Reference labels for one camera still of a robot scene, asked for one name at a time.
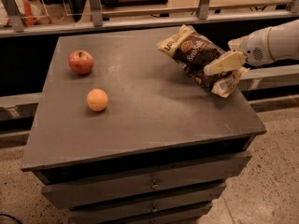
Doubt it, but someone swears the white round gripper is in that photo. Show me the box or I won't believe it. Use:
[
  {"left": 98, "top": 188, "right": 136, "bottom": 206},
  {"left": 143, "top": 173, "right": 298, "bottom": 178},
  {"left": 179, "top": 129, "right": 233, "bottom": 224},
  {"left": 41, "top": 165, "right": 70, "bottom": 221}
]
[{"left": 204, "top": 27, "right": 275, "bottom": 76}]

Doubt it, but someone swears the brown chip bag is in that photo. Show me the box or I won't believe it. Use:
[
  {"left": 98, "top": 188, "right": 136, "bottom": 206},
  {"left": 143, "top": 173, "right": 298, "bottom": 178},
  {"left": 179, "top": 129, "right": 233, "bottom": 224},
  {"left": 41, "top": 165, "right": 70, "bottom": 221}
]
[{"left": 157, "top": 25, "right": 249, "bottom": 98}]

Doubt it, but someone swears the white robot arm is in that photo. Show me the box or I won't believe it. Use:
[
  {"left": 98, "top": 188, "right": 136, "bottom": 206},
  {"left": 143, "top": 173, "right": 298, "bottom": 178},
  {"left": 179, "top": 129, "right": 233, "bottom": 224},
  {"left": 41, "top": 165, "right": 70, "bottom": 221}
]
[{"left": 204, "top": 20, "right": 299, "bottom": 76}]

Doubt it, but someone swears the orange white bag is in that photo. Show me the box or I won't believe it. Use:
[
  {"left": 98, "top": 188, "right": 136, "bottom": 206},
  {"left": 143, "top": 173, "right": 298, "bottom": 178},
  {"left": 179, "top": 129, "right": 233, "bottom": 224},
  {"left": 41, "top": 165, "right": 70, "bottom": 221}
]
[{"left": 0, "top": 0, "right": 44, "bottom": 27}]

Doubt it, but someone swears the grey drawer cabinet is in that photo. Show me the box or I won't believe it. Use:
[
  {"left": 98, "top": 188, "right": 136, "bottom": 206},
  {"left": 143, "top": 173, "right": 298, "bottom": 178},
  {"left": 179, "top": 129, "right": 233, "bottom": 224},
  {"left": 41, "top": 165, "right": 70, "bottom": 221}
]
[{"left": 21, "top": 28, "right": 265, "bottom": 224}]

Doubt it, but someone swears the orange fruit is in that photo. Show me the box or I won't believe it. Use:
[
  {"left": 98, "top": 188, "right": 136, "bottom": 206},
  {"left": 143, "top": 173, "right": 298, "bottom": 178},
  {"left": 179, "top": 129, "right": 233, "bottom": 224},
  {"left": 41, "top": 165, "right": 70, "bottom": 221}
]
[{"left": 87, "top": 89, "right": 108, "bottom": 112}]

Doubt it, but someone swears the red apple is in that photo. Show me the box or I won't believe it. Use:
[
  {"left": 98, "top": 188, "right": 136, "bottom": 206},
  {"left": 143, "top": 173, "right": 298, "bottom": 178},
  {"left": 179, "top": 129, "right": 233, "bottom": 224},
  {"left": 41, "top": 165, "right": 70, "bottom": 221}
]
[{"left": 68, "top": 50, "right": 94, "bottom": 75}]

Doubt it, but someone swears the metal railing frame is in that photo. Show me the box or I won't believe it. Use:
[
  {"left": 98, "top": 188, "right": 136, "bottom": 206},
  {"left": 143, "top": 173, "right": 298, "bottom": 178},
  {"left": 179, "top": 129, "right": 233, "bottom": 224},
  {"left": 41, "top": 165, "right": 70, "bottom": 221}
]
[{"left": 0, "top": 0, "right": 299, "bottom": 37}]

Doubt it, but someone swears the black floor cable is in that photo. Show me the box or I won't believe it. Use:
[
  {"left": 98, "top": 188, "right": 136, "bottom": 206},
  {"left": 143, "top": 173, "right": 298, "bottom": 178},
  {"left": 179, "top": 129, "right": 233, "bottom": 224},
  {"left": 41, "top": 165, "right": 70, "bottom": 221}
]
[{"left": 0, "top": 213, "right": 23, "bottom": 224}]

